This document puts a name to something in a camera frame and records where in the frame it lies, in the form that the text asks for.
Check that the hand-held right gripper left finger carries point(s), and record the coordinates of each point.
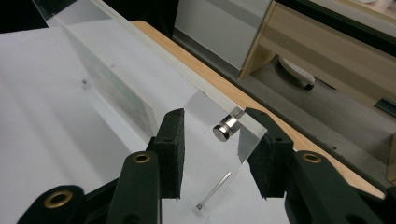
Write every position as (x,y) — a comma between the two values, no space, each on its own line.
(171,149)

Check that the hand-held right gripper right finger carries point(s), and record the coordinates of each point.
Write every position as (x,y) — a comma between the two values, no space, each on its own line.
(274,155)

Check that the silver standoff cap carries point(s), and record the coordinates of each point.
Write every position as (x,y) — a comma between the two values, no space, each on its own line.
(225,129)

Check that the clear acrylic frame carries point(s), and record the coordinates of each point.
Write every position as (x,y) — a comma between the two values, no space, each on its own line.
(174,81)

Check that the thin metal pin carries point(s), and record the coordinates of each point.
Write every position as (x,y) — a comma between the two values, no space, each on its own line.
(214,189)

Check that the wooden table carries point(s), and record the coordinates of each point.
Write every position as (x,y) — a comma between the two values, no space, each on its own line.
(236,93)

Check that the power strip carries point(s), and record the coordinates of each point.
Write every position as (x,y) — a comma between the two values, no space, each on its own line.
(295,73)

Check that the light wooden cabinet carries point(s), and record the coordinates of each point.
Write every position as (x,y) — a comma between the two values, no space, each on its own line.
(327,49)

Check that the dark rectangular desk fitting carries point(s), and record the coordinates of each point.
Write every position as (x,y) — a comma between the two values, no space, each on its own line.
(386,107)

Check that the white cabinet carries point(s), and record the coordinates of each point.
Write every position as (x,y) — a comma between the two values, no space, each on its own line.
(218,28)

